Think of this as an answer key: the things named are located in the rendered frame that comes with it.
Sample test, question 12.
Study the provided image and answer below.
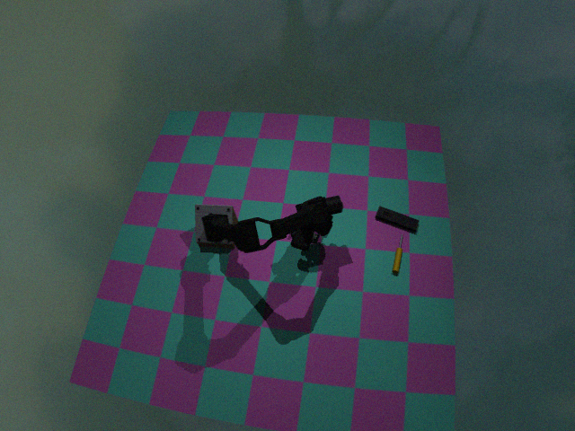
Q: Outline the yellow screwdriver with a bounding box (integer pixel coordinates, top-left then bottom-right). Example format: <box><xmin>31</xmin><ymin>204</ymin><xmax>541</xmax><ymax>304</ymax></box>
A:
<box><xmin>392</xmin><ymin>234</ymin><xmax>403</xmax><ymax>273</ymax></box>

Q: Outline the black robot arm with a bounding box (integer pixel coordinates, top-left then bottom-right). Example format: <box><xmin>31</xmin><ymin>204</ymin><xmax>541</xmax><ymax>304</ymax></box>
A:
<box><xmin>202</xmin><ymin>196</ymin><xmax>344</xmax><ymax>253</ymax></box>

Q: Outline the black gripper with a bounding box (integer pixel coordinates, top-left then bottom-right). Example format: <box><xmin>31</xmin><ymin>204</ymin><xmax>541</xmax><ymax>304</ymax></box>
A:
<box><xmin>291</xmin><ymin>225</ymin><xmax>314</xmax><ymax>251</ymax></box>

